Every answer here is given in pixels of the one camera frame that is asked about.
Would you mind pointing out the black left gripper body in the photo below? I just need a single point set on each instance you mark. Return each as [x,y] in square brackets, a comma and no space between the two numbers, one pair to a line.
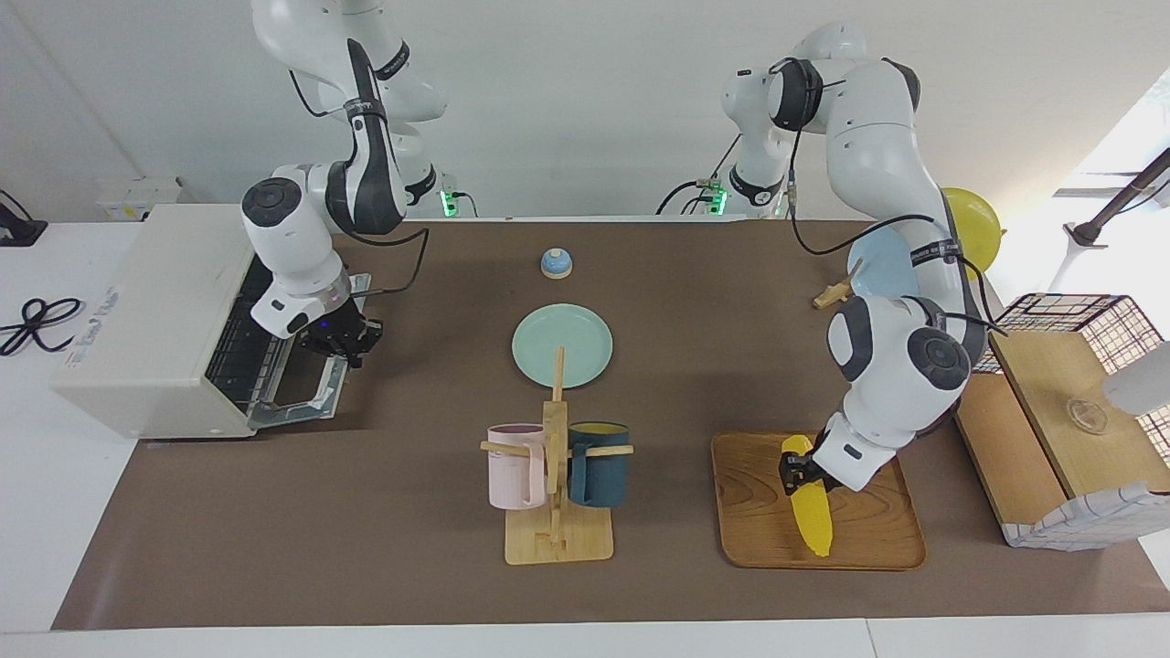
[806,468]

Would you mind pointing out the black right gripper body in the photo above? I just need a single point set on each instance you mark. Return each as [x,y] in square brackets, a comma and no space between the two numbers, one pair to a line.
[343,329]

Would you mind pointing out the yellow corn cob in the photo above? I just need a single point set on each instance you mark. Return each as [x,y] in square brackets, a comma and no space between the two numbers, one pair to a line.
[813,525]

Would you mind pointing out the toaster oven glass door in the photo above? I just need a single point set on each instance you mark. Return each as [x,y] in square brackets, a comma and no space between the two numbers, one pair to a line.
[274,416]

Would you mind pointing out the mint green plate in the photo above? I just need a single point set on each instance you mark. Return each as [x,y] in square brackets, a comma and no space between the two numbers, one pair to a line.
[548,343]

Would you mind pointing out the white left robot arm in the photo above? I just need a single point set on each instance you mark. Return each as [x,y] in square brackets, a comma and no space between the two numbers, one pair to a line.
[877,146]

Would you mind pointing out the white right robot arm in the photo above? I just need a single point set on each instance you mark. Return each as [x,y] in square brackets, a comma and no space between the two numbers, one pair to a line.
[283,238]

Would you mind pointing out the beige toaster oven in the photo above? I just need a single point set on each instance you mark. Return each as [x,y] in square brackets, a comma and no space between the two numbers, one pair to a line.
[137,302]

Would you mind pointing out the brown wooden tray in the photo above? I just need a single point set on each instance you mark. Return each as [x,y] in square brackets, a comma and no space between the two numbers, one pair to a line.
[759,521]

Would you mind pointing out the wooden plate rack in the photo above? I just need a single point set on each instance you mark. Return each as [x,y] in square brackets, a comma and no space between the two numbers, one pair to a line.
[832,297]

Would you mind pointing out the dark blue mug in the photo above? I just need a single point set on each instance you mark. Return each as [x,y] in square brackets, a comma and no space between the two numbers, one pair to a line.
[603,480]

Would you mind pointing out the brown table mat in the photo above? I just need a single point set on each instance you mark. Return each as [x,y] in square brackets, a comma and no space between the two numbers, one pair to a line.
[366,548]

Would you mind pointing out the pink mug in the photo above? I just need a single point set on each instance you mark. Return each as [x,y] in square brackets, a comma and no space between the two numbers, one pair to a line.
[512,475]

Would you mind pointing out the light blue plate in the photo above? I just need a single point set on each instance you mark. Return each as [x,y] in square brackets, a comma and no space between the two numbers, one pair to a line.
[882,265]

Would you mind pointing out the small blue bell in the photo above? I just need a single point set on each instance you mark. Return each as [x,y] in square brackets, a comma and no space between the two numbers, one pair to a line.
[556,265]

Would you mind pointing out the white power strip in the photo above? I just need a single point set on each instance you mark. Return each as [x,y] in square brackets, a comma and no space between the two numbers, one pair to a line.
[137,196]

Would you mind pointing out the wooden mug tree stand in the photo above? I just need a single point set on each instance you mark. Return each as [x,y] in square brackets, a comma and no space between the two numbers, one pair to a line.
[558,548]

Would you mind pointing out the white checked fabric liner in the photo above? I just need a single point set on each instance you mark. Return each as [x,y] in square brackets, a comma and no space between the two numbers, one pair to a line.
[1079,525]

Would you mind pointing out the clear glass cup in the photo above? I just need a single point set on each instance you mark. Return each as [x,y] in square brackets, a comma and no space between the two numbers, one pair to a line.
[1086,416]

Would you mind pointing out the yellow plate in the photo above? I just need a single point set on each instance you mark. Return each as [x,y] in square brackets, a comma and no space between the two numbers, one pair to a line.
[978,224]

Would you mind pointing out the black clamp base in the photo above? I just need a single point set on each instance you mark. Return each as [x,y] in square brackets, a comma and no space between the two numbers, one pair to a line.
[18,233]

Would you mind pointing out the white cylindrical device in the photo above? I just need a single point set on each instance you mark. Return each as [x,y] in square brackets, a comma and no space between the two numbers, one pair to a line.
[1143,384]

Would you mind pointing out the black stand pole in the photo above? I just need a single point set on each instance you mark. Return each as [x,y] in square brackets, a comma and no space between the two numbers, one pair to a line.
[1120,201]

